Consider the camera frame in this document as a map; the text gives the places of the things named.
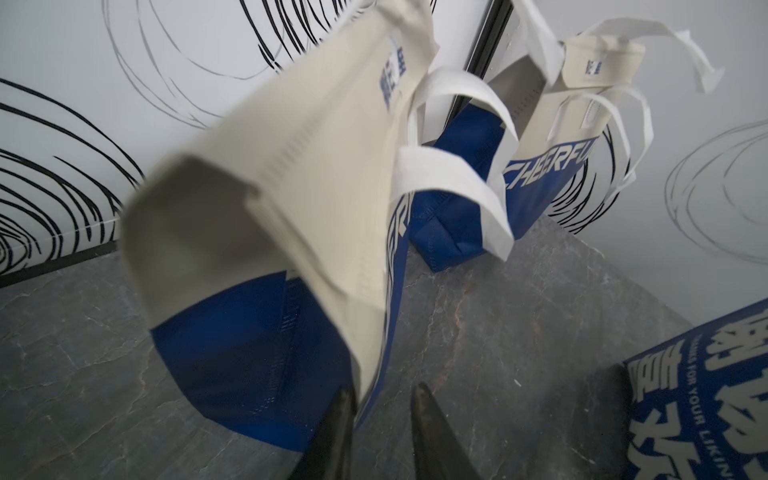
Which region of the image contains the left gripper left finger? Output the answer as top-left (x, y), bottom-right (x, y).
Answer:
top-left (288, 385), bottom-right (357, 480)

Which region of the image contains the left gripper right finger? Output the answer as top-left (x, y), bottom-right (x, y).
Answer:
top-left (410, 382), bottom-right (480, 480)

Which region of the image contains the takeout bag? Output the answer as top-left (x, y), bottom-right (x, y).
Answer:
top-left (409, 1), bottom-right (724, 272)
top-left (120, 1), bottom-right (514, 451)
top-left (623, 300), bottom-right (767, 479)

